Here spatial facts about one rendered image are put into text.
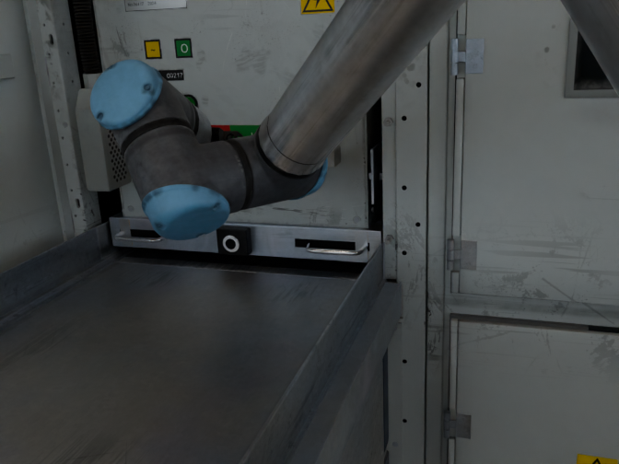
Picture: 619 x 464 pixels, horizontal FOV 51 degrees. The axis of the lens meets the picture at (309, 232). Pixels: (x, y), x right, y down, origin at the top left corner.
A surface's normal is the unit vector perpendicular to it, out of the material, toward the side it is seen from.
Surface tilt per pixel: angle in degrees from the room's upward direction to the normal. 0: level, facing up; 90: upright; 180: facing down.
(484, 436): 90
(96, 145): 90
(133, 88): 56
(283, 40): 90
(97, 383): 0
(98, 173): 90
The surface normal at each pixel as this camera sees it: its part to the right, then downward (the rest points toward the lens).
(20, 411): -0.05, -0.95
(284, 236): -0.30, 0.31
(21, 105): 0.88, 0.11
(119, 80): -0.32, -0.29
